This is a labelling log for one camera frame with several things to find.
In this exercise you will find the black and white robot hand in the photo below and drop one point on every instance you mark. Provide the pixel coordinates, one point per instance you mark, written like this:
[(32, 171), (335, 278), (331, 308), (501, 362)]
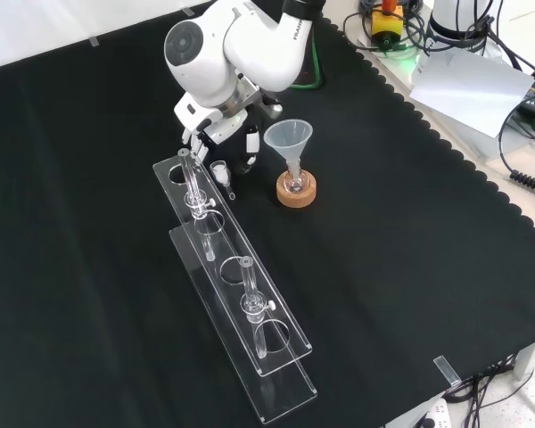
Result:
[(218, 127)]

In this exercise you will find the translucent plastic funnel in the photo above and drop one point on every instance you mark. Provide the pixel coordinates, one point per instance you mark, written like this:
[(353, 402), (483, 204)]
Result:
[(287, 134)]

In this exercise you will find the clear acrylic funnel stand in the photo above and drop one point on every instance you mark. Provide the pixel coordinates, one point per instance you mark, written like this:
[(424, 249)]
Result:
[(276, 397)]

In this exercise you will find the round-bottom glass flask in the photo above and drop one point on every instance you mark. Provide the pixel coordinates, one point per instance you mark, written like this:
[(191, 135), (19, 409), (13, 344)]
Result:
[(295, 183)]

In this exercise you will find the clear tape strip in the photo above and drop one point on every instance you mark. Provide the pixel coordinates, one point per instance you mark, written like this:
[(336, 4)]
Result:
[(446, 370), (94, 42), (188, 11)]

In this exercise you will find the yellow stop button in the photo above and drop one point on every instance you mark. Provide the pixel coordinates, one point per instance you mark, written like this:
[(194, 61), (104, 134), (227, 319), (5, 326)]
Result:
[(385, 22)]

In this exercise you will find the black bench cloth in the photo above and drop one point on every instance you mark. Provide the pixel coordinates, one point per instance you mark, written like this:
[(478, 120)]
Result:
[(383, 267)]

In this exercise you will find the pale sheet board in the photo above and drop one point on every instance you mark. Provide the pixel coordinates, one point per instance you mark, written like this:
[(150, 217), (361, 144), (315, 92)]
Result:
[(463, 89)]

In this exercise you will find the white cylindrical machine base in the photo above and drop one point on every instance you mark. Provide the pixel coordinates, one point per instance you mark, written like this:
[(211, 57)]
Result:
[(446, 18)]

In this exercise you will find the white power strip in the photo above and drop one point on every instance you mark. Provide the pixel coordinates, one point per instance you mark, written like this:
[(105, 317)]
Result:
[(437, 414)]

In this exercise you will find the white table leg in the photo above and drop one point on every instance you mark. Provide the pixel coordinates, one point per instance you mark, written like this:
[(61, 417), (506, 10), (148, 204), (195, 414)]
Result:
[(529, 359)]

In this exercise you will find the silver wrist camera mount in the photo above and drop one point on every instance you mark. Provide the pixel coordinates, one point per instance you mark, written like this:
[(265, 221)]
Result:
[(274, 110)]

